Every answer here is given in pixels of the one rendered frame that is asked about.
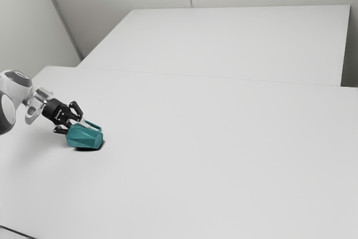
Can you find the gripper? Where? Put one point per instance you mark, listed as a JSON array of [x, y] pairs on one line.
[[54, 110]]

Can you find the teal faceted mug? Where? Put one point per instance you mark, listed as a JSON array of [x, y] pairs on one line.
[[85, 136]]

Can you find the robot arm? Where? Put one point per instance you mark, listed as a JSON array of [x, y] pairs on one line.
[[11, 93]]

